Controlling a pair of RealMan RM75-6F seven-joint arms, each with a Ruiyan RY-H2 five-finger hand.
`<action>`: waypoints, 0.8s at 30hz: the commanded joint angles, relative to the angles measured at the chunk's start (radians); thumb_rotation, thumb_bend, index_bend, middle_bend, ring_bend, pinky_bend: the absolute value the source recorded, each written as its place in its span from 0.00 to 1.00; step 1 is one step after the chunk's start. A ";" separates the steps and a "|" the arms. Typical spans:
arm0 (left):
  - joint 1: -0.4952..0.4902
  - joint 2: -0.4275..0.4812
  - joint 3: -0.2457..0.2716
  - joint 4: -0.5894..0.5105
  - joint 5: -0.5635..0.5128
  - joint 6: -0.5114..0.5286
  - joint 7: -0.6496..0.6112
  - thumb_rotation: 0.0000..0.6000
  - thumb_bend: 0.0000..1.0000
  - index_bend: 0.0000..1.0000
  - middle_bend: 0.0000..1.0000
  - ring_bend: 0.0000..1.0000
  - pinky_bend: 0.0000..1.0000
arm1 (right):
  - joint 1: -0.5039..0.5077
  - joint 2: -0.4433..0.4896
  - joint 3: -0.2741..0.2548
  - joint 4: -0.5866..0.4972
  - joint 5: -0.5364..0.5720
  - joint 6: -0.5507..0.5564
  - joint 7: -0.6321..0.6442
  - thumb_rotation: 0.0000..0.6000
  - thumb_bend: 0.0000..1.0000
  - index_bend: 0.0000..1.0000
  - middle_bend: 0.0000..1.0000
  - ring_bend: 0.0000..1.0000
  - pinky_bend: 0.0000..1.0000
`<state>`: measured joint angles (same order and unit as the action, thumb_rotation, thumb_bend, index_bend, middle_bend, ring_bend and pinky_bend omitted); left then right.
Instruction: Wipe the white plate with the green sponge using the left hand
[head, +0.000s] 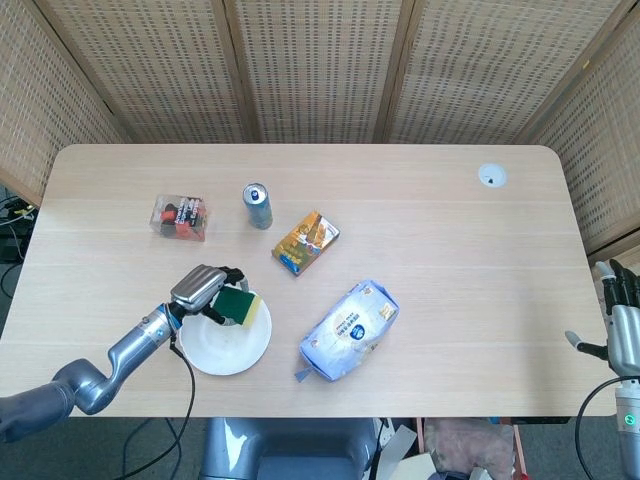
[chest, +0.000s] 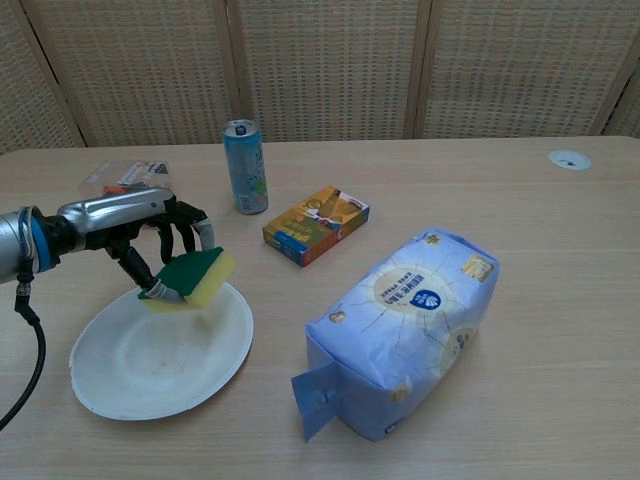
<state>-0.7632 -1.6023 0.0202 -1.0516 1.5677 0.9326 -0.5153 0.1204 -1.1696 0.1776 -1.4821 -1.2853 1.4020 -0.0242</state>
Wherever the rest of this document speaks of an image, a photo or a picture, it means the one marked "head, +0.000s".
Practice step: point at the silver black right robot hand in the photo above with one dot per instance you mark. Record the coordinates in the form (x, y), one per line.
(625, 340)

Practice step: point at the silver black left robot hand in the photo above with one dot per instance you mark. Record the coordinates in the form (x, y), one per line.
(197, 287)

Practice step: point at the green yellow sponge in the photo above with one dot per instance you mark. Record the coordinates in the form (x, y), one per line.
(237, 305)

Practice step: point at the white round plate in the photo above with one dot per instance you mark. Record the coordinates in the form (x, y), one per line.
(225, 350)

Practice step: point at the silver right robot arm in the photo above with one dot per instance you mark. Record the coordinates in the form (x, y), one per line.
(627, 440)

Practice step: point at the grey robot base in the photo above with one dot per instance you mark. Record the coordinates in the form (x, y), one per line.
(290, 450)

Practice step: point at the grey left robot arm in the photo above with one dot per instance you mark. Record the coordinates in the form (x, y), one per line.
(135, 342)

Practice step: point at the clear box with red items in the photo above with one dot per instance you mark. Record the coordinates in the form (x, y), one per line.
(181, 218)

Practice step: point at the blue silver drink can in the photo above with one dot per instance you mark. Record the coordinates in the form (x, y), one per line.
(259, 210)

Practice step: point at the orange snack box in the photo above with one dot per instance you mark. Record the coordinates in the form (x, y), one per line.
(305, 245)

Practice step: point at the blue white plastic bag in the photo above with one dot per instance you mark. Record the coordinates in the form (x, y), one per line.
(350, 332)

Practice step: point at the pink fabric bag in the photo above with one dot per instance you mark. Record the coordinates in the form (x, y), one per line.
(470, 445)

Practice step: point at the black equipment box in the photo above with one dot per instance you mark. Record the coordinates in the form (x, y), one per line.
(10, 249)

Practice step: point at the woven bamboo screen panel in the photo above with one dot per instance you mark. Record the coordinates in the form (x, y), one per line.
(475, 75)
(600, 150)
(150, 75)
(320, 75)
(30, 100)

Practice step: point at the white cardboard pieces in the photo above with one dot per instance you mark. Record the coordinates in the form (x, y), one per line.
(405, 462)

